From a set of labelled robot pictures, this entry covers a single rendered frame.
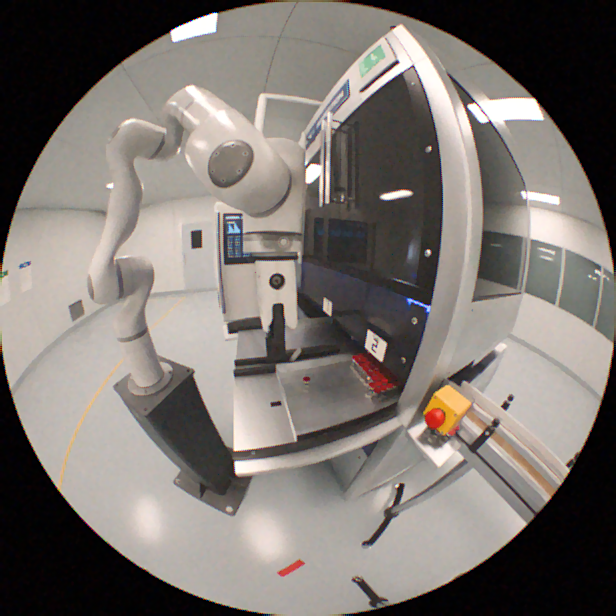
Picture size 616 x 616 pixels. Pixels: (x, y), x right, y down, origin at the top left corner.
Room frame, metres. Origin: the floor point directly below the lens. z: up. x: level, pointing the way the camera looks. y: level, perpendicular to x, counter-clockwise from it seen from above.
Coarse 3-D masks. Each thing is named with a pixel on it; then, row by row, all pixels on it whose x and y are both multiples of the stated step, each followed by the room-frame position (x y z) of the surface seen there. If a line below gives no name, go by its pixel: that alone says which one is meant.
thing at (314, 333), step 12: (300, 324) 0.83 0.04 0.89; (312, 324) 0.85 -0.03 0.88; (324, 324) 0.85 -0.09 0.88; (288, 336) 0.71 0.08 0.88; (300, 336) 0.71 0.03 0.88; (312, 336) 0.72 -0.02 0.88; (324, 336) 0.72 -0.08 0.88; (336, 336) 0.72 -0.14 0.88; (288, 348) 0.61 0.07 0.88; (312, 348) 0.58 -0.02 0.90
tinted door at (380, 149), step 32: (384, 96) 0.43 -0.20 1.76; (352, 128) 0.61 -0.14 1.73; (384, 128) 0.45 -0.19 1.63; (416, 128) 0.34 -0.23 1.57; (352, 160) 0.61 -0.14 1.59; (384, 160) 0.46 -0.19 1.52; (416, 160) 0.35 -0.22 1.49; (352, 192) 0.61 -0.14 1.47; (384, 192) 0.46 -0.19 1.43; (416, 192) 0.36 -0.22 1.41; (352, 224) 0.61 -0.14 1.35; (384, 224) 0.45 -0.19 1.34; (416, 224) 0.35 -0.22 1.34; (352, 256) 0.59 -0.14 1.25; (384, 256) 0.44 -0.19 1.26; (416, 256) 0.34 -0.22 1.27
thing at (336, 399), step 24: (312, 360) 0.49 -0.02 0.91; (336, 360) 0.52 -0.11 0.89; (288, 384) 0.40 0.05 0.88; (312, 384) 0.41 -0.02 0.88; (336, 384) 0.41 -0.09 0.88; (360, 384) 0.40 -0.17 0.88; (288, 408) 0.28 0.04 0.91; (312, 408) 0.31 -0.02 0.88; (336, 408) 0.31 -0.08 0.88; (360, 408) 0.31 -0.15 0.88; (384, 408) 0.28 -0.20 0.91; (312, 432) 0.22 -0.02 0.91
